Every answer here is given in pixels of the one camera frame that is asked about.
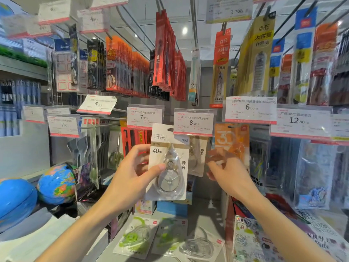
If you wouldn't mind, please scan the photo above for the large blue globe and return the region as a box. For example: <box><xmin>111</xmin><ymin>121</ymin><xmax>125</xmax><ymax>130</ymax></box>
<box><xmin>0</xmin><ymin>177</ymin><xmax>38</xmax><ymax>234</ymax></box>

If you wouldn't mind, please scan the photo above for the large yellow refill packet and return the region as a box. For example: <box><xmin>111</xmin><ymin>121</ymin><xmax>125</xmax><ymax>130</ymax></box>
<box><xmin>236</xmin><ymin>12</ymin><xmax>276</xmax><ymax>97</ymax></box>

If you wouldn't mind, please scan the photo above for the row of orange packets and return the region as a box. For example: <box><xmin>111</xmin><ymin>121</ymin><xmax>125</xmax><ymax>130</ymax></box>
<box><xmin>105</xmin><ymin>35</ymin><xmax>151</xmax><ymax>97</ymax></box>

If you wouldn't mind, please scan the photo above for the tall blue yellow pen packet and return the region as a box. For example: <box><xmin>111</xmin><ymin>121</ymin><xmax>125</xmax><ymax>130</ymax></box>
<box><xmin>290</xmin><ymin>6</ymin><xmax>318</xmax><ymax>106</ymax></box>

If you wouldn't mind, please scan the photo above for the row of black yellow packets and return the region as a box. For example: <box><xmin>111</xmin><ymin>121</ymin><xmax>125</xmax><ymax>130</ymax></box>
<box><xmin>87</xmin><ymin>39</ymin><xmax>107</xmax><ymax>92</ymax></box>

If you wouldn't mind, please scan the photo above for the row of blue packets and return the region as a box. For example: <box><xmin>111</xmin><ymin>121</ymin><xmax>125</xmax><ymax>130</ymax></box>
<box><xmin>268</xmin><ymin>136</ymin><xmax>301</xmax><ymax>195</ymax></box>

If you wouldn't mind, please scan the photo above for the orange refill packet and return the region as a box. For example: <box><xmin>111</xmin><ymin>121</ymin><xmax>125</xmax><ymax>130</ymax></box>
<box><xmin>209</xmin><ymin>28</ymin><xmax>232</xmax><ymax>109</ymax></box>

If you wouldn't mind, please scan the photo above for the blue box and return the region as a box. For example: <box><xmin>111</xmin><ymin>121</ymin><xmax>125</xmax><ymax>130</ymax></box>
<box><xmin>157</xmin><ymin>200</ymin><xmax>188</xmax><ymax>218</ymax></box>

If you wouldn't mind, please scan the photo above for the small colourful globe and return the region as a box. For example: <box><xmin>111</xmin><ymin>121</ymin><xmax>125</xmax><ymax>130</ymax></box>
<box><xmin>36</xmin><ymin>164</ymin><xmax>78</xmax><ymax>206</ymax></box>

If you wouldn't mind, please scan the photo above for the colourful sticker book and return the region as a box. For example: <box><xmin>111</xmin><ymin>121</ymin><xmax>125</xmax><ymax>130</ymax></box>
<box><xmin>232</xmin><ymin>215</ymin><xmax>287</xmax><ymax>262</ymax></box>

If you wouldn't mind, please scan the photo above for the red black packet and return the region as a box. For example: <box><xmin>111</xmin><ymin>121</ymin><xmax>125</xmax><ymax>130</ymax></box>
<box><xmin>120</xmin><ymin>120</ymin><xmax>153</xmax><ymax>159</ymax></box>

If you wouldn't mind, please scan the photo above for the dark grey packet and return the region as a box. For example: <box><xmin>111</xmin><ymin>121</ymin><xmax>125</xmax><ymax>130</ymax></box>
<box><xmin>249</xmin><ymin>125</ymin><xmax>271</xmax><ymax>194</ymax></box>

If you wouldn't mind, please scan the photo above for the row of clear packets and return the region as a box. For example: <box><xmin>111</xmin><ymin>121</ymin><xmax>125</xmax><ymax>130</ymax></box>
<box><xmin>67</xmin><ymin>117</ymin><xmax>99</xmax><ymax>190</ymax></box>

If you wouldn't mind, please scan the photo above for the white price tag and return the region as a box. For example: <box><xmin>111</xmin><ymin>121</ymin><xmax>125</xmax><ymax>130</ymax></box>
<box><xmin>270</xmin><ymin>105</ymin><xmax>333</xmax><ymax>140</ymax></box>
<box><xmin>22</xmin><ymin>105</ymin><xmax>46</xmax><ymax>124</ymax></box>
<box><xmin>225</xmin><ymin>96</ymin><xmax>278</xmax><ymax>125</ymax></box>
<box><xmin>205</xmin><ymin>0</ymin><xmax>254</xmax><ymax>24</ymax></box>
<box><xmin>173</xmin><ymin>109</ymin><xmax>217</xmax><ymax>137</ymax></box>
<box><xmin>127</xmin><ymin>105</ymin><xmax>165</xmax><ymax>131</ymax></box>
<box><xmin>90</xmin><ymin>0</ymin><xmax>129</xmax><ymax>10</ymax></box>
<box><xmin>77</xmin><ymin>9</ymin><xmax>111</xmax><ymax>34</ymax></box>
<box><xmin>2</xmin><ymin>15</ymin><xmax>53</xmax><ymax>39</ymax></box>
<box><xmin>38</xmin><ymin>0</ymin><xmax>72</xmax><ymax>25</ymax></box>
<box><xmin>47</xmin><ymin>115</ymin><xmax>81</xmax><ymax>138</ymax></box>
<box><xmin>77</xmin><ymin>94</ymin><xmax>118</xmax><ymax>115</ymax></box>
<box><xmin>331</xmin><ymin>114</ymin><xmax>349</xmax><ymax>143</ymax></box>
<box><xmin>46</xmin><ymin>107</ymin><xmax>71</xmax><ymax>116</ymax></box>

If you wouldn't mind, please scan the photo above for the person's left hand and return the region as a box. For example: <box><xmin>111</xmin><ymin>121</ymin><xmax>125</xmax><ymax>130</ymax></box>
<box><xmin>105</xmin><ymin>144</ymin><xmax>167</xmax><ymax>214</ymax></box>

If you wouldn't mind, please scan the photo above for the red label sticker packet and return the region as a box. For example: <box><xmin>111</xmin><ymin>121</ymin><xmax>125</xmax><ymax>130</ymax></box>
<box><xmin>54</xmin><ymin>38</ymin><xmax>80</xmax><ymax>93</ymax></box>

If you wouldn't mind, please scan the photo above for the person's left forearm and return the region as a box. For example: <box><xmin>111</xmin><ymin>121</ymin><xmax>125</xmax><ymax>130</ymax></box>
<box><xmin>35</xmin><ymin>192</ymin><xmax>131</xmax><ymax>262</ymax></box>

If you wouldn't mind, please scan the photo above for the green correction tape packet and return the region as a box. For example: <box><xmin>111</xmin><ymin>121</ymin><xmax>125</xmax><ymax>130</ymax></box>
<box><xmin>151</xmin><ymin>217</ymin><xmax>189</xmax><ymax>257</ymax></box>
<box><xmin>113</xmin><ymin>215</ymin><xmax>160</xmax><ymax>260</ymax></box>

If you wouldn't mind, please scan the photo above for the person's right forearm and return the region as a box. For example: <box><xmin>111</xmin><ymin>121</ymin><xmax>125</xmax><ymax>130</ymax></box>
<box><xmin>235</xmin><ymin>185</ymin><xmax>337</xmax><ymax>262</ymax></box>

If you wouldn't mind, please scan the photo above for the scissors packet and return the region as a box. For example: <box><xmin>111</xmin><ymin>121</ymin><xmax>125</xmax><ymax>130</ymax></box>
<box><xmin>107</xmin><ymin>128</ymin><xmax>125</xmax><ymax>171</ymax></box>

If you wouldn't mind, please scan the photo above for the small orange pen packet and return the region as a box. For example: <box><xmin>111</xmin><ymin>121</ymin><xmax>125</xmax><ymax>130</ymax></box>
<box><xmin>277</xmin><ymin>53</ymin><xmax>293</xmax><ymax>104</ymax></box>

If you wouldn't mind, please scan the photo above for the person's right hand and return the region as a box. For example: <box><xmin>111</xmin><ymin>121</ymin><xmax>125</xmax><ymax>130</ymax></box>
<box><xmin>206</xmin><ymin>148</ymin><xmax>259</xmax><ymax>201</ymax></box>

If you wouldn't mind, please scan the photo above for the clear cartoon print packet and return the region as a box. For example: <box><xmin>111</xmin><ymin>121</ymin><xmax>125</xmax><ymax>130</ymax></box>
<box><xmin>294</xmin><ymin>139</ymin><xmax>339</xmax><ymax>211</ymax></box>

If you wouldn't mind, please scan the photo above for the row of pens on shelf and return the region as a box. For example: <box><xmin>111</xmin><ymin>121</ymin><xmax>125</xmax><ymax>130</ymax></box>
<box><xmin>0</xmin><ymin>79</ymin><xmax>42</xmax><ymax>107</ymax></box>

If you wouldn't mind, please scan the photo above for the row of short red packets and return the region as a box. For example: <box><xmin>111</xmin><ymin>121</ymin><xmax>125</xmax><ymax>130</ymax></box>
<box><xmin>171</xmin><ymin>50</ymin><xmax>187</xmax><ymax>102</ymax></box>

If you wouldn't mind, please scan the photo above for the dark pen packet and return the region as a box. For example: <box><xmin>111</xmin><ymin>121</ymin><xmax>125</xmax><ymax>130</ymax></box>
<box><xmin>329</xmin><ymin>32</ymin><xmax>349</xmax><ymax>107</ymax></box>

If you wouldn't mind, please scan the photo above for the beige correction tape packet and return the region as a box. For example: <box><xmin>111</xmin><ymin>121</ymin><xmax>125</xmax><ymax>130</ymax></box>
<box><xmin>188</xmin><ymin>136</ymin><xmax>209</xmax><ymax>178</ymax></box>

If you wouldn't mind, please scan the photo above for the stack of white paper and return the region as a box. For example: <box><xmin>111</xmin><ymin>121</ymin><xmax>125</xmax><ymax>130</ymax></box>
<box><xmin>0</xmin><ymin>207</ymin><xmax>109</xmax><ymax>262</ymax></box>

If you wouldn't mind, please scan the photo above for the clear correction tape packet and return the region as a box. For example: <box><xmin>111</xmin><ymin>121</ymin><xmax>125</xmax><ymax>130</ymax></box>
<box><xmin>173</xmin><ymin>226</ymin><xmax>226</xmax><ymax>262</ymax></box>

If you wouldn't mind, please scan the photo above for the small yellow refill packet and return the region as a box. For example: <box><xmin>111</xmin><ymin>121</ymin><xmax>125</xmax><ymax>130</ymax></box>
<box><xmin>228</xmin><ymin>69</ymin><xmax>238</xmax><ymax>97</ymax></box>

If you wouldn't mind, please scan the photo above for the light blue pen packet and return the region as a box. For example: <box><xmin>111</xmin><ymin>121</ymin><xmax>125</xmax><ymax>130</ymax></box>
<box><xmin>188</xmin><ymin>47</ymin><xmax>202</xmax><ymax>107</ymax></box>

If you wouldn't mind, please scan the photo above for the row of tall red packets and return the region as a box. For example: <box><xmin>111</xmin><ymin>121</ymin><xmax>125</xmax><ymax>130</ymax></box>
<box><xmin>152</xmin><ymin>9</ymin><xmax>176</xmax><ymax>92</ymax></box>

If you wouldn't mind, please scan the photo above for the large orange pen packet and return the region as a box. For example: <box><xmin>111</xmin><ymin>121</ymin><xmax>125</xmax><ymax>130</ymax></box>
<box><xmin>306</xmin><ymin>23</ymin><xmax>339</xmax><ymax>107</ymax></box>

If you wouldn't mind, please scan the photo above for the row of black pen packets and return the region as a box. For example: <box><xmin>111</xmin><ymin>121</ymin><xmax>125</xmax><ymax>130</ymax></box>
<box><xmin>148</xmin><ymin>50</ymin><xmax>170</xmax><ymax>101</ymax></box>

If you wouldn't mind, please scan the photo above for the white pink box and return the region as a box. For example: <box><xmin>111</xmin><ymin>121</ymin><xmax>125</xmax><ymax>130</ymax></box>
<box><xmin>135</xmin><ymin>199</ymin><xmax>157</xmax><ymax>216</ymax></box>

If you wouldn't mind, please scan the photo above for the white correction tape packet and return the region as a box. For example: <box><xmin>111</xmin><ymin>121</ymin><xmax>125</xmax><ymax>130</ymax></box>
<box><xmin>145</xmin><ymin>123</ymin><xmax>191</xmax><ymax>201</ymax></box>

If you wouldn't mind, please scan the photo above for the short blue yellow pen packet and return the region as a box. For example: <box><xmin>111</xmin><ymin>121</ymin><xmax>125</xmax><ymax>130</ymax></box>
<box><xmin>268</xmin><ymin>38</ymin><xmax>286</xmax><ymax>97</ymax></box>

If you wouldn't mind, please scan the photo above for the orange correction tape packet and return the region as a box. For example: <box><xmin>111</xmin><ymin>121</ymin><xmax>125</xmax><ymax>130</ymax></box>
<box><xmin>214</xmin><ymin>123</ymin><xmax>250</xmax><ymax>172</ymax></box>

